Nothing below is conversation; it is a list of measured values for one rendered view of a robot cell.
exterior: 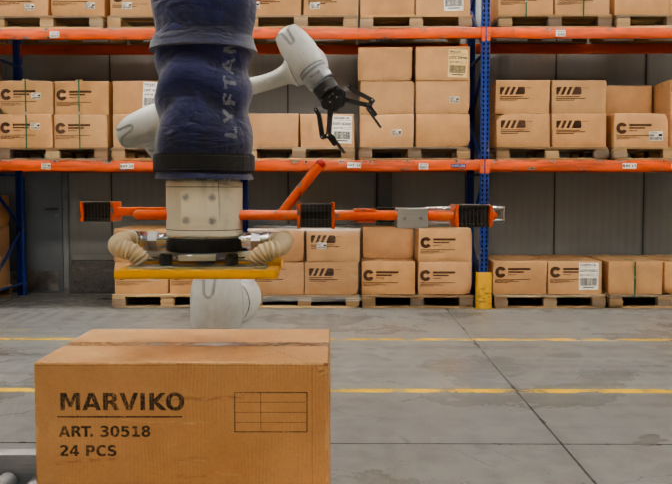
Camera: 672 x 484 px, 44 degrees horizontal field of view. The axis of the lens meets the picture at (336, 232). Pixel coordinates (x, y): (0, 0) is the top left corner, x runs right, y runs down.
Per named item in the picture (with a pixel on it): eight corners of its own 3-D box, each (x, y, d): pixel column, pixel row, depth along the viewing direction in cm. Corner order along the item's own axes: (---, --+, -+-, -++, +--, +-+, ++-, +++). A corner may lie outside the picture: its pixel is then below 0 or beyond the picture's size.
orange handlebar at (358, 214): (81, 223, 182) (81, 206, 181) (115, 218, 212) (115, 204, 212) (499, 224, 184) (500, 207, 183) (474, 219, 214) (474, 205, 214)
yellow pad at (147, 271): (113, 279, 171) (112, 255, 171) (124, 274, 181) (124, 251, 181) (277, 279, 172) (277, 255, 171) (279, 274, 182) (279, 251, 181)
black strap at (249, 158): (143, 171, 173) (142, 152, 173) (163, 173, 196) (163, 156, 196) (250, 171, 174) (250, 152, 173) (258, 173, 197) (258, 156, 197)
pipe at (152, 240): (115, 261, 173) (115, 234, 173) (141, 252, 198) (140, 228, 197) (277, 261, 174) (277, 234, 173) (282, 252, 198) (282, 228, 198)
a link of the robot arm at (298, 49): (322, 54, 249) (330, 63, 262) (293, 14, 250) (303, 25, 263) (294, 76, 250) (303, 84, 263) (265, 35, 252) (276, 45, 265)
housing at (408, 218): (396, 228, 183) (397, 208, 183) (394, 227, 190) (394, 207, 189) (428, 228, 183) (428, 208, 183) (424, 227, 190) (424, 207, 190)
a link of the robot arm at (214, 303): (182, 339, 249) (181, 266, 250) (202, 332, 267) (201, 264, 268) (234, 339, 247) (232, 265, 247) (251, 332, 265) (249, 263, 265)
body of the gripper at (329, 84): (309, 90, 251) (326, 114, 250) (331, 73, 250) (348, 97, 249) (314, 94, 258) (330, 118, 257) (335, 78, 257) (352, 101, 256)
